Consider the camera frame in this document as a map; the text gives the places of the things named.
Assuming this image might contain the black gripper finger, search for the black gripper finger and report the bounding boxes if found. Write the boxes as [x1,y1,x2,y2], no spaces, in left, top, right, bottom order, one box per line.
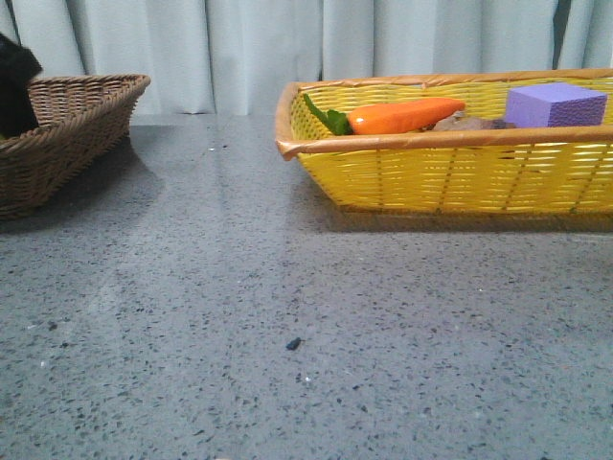
[0,34,42,139]

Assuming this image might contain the brown wicker basket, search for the brown wicker basket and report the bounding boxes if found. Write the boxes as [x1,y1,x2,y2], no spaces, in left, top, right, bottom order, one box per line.
[1,74,150,220]

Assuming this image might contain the white pleated curtain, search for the white pleated curtain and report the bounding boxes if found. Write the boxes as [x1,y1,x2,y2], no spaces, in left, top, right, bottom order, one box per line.
[1,1,612,115]

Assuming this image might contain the orange toy carrot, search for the orange toy carrot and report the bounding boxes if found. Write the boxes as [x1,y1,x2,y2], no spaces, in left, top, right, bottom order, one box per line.
[303,94,465,136]

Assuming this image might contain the small black debris speck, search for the small black debris speck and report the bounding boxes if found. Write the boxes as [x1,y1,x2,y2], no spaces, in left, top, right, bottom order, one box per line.
[285,337,302,351]

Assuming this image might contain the brown wrinkled toy piece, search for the brown wrinkled toy piece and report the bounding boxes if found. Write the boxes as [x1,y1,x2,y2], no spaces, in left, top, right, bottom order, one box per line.
[430,111,516,131]

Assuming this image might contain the purple foam block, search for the purple foam block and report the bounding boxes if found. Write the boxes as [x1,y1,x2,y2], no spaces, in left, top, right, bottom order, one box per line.
[504,82,608,128]

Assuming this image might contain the yellow woven basket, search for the yellow woven basket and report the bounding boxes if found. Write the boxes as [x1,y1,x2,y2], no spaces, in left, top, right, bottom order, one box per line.
[276,68,612,215]

